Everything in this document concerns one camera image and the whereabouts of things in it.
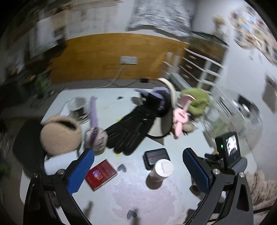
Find red cigarette pack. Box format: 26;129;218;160
86;159;117;191

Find fish tank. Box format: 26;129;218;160
188;31;229;64

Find black small case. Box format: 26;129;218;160
143;148;170;170

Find black white mug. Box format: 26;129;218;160
68;97;89;124

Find purple fluffy cloth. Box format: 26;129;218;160
134;87;171;111

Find green fluffy hat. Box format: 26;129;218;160
181;88;210;117

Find pink bunny hand mirror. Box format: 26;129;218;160
172;94;195;139

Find clear plastic storage bin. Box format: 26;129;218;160
202;87;263;155

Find white drawer shelf unit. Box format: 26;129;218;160
179;48;224;93

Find beige black sun visor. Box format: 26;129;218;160
147;77;177;139

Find patterned fabric ball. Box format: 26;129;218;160
84;127;108;151

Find white capped supplement bottle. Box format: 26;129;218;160
148;159;174;183

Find white wall power strip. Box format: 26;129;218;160
119;56;138;65

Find black winter glove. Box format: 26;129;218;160
105;94;161;155

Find beige fluffy earmuffs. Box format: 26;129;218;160
40;115;82;156

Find purple fabric strap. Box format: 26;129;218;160
89;96;100;130

